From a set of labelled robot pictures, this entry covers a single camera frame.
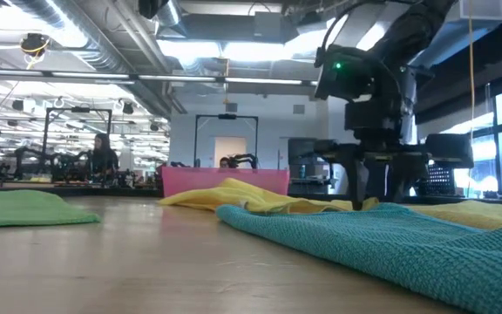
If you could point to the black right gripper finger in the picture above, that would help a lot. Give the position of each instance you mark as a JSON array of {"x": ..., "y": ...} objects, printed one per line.
[
  {"x": 357, "y": 183},
  {"x": 408, "y": 179}
]

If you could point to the teal microfiber towel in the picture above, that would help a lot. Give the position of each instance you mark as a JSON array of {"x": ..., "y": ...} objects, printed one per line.
[{"x": 408, "y": 248}]

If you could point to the yellow microfiber towel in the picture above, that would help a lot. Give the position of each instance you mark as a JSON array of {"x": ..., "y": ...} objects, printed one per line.
[
  {"x": 473, "y": 213},
  {"x": 251, "y": 198}
]

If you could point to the bright green microfiber towel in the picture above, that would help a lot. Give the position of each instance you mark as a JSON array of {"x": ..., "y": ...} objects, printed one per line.
[{"x": 24, "y": 209}]

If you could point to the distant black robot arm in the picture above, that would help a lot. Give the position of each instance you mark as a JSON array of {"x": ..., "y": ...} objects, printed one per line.
[
  {"x": 244, "y": 159},
  {"x": 180, "y": 164}
]

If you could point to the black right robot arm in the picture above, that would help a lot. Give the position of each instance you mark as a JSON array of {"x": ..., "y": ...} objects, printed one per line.
[{"x": 408, "y": 35}]

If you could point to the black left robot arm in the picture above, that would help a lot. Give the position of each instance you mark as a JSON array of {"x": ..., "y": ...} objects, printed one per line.
[{"x": 153, "y": 6}]

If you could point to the black plastic crate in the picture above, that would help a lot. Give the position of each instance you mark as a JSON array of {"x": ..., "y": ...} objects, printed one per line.
[{"x": 440, "y": 181}]

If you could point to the black cabinet machine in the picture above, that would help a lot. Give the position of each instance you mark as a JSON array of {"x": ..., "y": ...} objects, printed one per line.
[{"x": 303, "y": 150}]

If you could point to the person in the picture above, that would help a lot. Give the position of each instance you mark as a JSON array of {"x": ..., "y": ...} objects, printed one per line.
[
  {"x": 224, "y": 162},
  {"x": 104, "y": 159}
]

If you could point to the pink translucent plastic bin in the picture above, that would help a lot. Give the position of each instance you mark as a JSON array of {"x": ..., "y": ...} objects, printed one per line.
[{"x": 216, "y": 181}]

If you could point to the long ceiling light bar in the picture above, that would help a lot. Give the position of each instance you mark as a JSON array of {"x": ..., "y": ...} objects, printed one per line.
[{"x": 190, "y": 78}]

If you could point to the square grey wall vent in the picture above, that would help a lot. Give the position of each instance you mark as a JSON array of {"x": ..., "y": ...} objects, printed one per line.
[
  {"x": 231, "y": 107},
  {"x": 299, "y": 109}
]

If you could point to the pale orange wall panel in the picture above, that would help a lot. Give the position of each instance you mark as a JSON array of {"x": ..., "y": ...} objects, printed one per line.
[{"x": 230, "y": 148}]

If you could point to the black gantry frame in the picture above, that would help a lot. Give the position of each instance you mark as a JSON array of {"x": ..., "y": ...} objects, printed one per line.
[
  {"x": 79, "y": 110},
  {"x": 227, "y": 116}
]

